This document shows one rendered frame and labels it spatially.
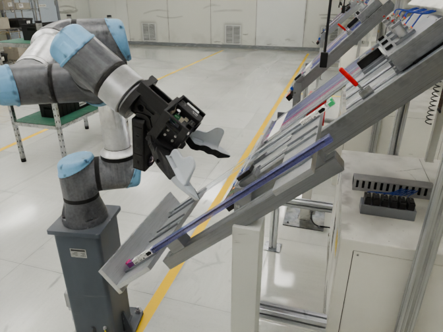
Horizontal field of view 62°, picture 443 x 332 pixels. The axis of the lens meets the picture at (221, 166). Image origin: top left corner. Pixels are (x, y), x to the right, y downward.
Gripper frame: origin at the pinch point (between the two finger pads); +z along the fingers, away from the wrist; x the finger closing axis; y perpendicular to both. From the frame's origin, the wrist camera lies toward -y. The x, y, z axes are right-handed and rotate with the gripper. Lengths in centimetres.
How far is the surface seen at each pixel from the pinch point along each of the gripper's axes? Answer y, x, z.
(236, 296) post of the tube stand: -24.8, 3.0, 23.0
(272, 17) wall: -228, 897, -87
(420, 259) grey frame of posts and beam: -2, 33, 57
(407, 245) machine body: -4, 38, 56
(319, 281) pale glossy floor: -72, 79, 79
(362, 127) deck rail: 11.4, 39.3, 21.5
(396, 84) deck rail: 24, 41, 19
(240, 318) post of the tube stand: -29.3, 2.3, 27.8
